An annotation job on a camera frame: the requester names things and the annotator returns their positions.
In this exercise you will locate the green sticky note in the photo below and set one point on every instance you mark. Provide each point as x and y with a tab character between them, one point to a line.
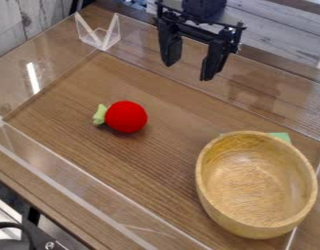
281	136

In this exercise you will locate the clear acrylic corner bracket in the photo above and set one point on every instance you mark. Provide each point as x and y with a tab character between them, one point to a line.
98	38

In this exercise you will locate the clear acrylic tray wall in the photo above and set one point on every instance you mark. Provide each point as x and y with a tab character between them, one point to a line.
98	215

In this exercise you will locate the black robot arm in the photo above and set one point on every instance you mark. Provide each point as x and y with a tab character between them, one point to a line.
201	21

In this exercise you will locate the red plush strawberry toy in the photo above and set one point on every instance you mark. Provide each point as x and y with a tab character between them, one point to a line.
124	116

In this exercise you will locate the wooden bowl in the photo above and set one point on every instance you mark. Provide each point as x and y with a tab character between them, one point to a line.
255	183

